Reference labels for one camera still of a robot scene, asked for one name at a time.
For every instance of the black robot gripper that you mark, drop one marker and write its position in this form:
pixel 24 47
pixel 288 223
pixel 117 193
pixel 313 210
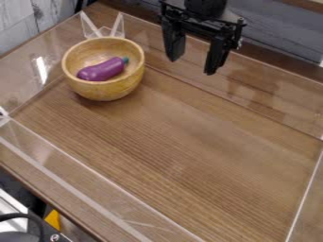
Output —
pixel 205 18

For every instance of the purple toy eggplant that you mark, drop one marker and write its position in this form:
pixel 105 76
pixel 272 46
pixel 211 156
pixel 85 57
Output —
pixel 104 70

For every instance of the brown wooden bowl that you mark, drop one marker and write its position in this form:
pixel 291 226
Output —
pixel 92 52

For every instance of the black device with yellow sticker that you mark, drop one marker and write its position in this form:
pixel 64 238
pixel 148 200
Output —
pixel 44 228

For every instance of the clear acrylic tray wall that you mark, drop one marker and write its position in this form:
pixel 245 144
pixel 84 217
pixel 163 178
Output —
pixel 197 159

